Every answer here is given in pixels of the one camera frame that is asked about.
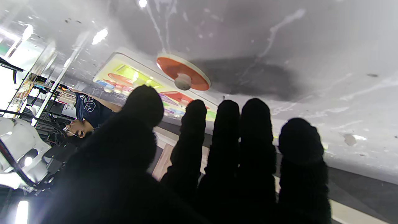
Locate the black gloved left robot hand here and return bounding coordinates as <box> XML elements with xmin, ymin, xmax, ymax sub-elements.
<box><xmin>40</xmin><ymin>85</ymin><xmax>331</xmax><ymax>224</ymax></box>

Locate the wooden shape puzzle board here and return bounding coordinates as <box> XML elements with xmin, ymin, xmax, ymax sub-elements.
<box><xmin>93</xmin><ymin>52</ymin><xmax>218</xmax><ymax>122</ymax></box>

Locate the orange oval puzzle piece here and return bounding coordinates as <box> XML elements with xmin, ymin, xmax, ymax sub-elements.
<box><xmin>156</xmin><ymin>54</ymin><xmax>212</xmax><ymax>91</ymax></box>

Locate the wooden cutting board with slot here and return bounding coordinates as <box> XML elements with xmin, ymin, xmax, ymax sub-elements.
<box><xmin>152</xmin><ymin>143</ymin><xmax>209</xmax><ymax>181</ymax></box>

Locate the person in dark blue shirt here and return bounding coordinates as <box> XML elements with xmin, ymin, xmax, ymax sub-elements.
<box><xmin>63</xmin><ymin>88</ymin><xmax>122</xmax><ymax>139</ymax></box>

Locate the metal equipment rack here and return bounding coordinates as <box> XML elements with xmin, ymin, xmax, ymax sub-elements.
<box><xmin>0</xmin><ymin>56</ymin><xmax>78</xmax><ymax>137</ymax></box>

